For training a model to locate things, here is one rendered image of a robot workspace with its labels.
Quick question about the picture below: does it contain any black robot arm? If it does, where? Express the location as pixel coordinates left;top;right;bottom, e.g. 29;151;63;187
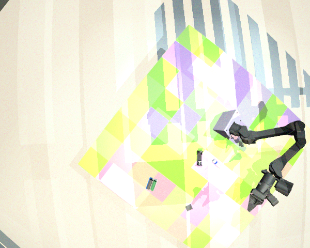
229;120;306;207

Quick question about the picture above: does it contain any grey cylindrical battery with blue band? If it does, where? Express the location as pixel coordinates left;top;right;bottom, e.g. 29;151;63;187
212;159;221;168

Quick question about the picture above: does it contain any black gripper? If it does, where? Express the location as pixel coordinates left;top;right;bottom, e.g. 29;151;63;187
247;181;271;212

